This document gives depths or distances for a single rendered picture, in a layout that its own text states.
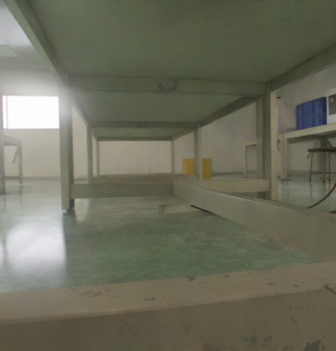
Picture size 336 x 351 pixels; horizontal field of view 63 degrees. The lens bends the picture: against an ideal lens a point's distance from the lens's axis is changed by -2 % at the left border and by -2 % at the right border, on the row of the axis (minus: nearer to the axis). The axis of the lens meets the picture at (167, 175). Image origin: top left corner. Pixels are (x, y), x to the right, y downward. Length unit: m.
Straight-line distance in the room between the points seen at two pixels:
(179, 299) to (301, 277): 0.09
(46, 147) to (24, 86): 1.66
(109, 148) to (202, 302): 7.48
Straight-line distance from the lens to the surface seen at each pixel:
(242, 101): 2.10
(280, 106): 5.38
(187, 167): 6.22
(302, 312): 0.22
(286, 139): 4.78
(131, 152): 7.63
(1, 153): 3.14
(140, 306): 0.18
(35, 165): 7.87
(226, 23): 1.09
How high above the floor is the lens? 0.23
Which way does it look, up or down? 2 degrees down
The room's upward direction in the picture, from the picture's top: 1 degrees counter-clockwise
